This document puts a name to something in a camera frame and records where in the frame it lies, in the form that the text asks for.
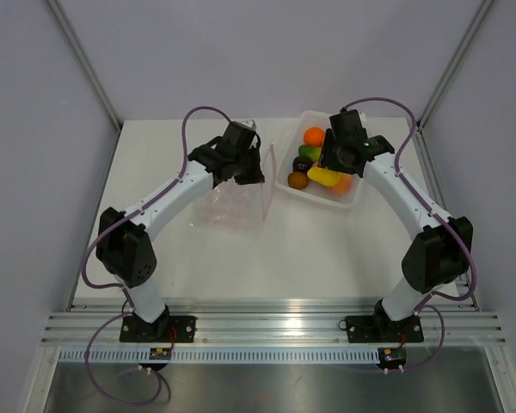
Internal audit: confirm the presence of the left circuit board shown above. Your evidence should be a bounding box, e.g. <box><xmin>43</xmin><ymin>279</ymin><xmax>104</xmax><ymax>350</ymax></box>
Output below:
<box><xmin>149</xmin><ymin>348</ymin><xmax>172</xmax><ymax>361</ymax></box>

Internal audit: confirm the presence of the brown toy kiwi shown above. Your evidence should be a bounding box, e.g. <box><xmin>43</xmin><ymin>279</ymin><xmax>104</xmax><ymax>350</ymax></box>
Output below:
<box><xmin>287</xmin><ymin>171</ymin><xmax>309</xmax><ymax>190</ymax></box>

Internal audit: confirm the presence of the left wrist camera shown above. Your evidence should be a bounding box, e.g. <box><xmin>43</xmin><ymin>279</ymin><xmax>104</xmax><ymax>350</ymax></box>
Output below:
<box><xmin>241</xmin><ymin>119</ymin><xmax>257</xmax><ymax>131</ymax></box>

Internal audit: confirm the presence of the green orange toy mango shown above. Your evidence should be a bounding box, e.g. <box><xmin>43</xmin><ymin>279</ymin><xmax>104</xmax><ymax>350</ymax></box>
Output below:
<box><xmin>298</xmin><ymin>145</ymin><xmax>322</xmax><ymax>162</ymax></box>

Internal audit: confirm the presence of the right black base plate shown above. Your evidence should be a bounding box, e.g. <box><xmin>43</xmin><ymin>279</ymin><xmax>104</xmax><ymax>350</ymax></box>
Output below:
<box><xmin>344</xmin><ymin>316</ymin><xmax>424</xmax><ymax>344</ymax></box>

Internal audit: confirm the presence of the yellow toy lemon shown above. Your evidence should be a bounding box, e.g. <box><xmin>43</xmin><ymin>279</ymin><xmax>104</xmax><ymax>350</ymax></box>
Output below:
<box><xmin>307</xmin><ymin>166</ymin><xmax>342</xmax><ymax>188</ymax></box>

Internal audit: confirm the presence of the aluminium frame rail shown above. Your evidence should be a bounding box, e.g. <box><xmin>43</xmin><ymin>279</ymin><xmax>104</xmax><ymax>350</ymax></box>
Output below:
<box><xmin>40</xmin><ymin>298</ymin><xmax>507</xmax><ymax>347</ymax></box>

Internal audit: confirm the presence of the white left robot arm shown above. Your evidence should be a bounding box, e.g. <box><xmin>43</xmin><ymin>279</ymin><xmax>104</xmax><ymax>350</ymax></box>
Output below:
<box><xmin>95</xmin><ymin>120</ymin><xmax>265</xmax><ymax>342</ymax></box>

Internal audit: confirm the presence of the circuit board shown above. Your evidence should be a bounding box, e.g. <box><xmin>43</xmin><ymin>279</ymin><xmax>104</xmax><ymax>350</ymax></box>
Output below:
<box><xmin>378</xmin><ymin>348</ymin><xmax>407</xmax><ymax>368</ymax></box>
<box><xmin>149</xmin><ymin>348</ymin><xmax>172</xmax><ymax>361</ymax></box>

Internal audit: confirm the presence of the clear zip top bag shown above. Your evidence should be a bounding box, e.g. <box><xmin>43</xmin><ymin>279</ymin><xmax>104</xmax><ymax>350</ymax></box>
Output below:
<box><xmin>191</xmin><ymin>144</ymin><xmax>277</xmax><ymax>233</ymax></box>

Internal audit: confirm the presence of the orange toy peach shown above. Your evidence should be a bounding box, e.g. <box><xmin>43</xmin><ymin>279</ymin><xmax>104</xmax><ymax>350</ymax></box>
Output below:
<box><xmin>329</xmin><ymin>174</ymin><xmax>353</xmax><ymax>195</ymax></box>

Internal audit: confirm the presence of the black toy avocado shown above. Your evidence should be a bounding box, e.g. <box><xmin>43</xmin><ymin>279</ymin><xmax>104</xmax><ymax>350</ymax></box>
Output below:
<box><xmin>292</xmin><ymin>156</ymin><xmax>314</xmax><ymax>174</ymax></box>

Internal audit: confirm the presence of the right circuit board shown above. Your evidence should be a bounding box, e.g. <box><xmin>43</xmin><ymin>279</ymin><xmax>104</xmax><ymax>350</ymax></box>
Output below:
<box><xmin>378</xmin><ymin>348</ymin><xmax>407</xmax><ymax>368</ymax></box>

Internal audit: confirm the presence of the orange toy fruit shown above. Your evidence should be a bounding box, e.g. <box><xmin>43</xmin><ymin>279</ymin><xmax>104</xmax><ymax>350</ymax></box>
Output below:
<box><xmin>304</xmin><ymin>126</ymin><xmax>325</xmax><ymax>147</ymax></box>

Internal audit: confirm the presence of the white slotted cable duct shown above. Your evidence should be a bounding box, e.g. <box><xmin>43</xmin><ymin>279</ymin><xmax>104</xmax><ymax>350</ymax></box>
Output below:
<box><xmin>59</xmin><ymin>347</ymin><xmax>379</xmax><ymax>364</ymax></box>

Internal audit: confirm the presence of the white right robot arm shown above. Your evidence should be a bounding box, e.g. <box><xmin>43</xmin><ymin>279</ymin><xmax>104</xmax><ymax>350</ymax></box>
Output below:
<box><xmin>318</xmin><ymin>110</ymin><xmax>473</xmax><ymax>342</ymax></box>

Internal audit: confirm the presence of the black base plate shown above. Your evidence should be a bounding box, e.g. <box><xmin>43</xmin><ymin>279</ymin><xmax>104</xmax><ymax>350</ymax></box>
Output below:
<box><xmin>344</xmin><ymin>316</ymin><xmax>424</xmax><ymax>344</ymax></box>
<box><xmin>120</xmin><ymin>315</ymin><xmax>197</xmax><ymax>343</ymax></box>

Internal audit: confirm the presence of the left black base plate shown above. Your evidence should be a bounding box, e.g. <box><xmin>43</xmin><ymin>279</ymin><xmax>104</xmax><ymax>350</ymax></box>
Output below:
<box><xmin>120</xmin><ymin>315</ymin><xmax>197</xmax><ymax>343</ymax></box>

